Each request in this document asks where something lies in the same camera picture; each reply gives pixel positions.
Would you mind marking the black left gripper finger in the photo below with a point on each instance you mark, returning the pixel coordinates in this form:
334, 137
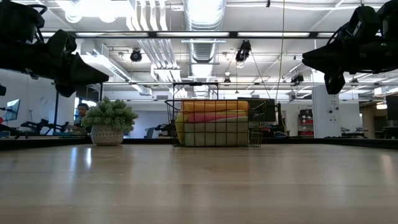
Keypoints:
81, 74

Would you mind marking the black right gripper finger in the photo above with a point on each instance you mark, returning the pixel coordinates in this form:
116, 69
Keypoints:
320, 59

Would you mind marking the light green microfiber towel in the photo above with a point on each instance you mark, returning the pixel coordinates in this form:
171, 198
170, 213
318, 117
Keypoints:
217, 133

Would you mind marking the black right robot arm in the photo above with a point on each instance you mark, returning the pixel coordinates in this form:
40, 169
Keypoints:
379, 18

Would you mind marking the black background robot arm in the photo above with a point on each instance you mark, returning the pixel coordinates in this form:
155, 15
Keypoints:
40, 126

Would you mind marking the person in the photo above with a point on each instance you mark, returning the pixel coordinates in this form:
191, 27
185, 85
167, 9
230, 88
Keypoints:
81, 116

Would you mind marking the potted green succulent plant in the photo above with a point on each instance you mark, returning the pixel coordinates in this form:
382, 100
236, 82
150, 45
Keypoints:
107, 116

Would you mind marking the tilted grey screen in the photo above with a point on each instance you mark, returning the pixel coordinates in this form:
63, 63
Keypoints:
13, 109

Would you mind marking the black monitor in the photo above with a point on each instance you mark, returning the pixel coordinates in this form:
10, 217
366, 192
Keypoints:
392, 107
261, 107

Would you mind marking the red storage shelf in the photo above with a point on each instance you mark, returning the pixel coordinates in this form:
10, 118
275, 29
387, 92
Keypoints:
305, 123

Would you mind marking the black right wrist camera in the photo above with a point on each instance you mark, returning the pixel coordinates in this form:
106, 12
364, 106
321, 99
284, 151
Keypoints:
335, 83

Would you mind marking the black round ceiling camera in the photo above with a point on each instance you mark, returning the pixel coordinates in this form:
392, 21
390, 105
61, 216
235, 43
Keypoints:
243, 51
297, 78
136, 55

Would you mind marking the black metal stand frame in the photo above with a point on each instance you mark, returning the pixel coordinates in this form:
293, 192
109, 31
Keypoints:
56, 112

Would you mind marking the black metal table frame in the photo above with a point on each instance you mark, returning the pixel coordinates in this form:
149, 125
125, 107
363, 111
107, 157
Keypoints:
46, 141

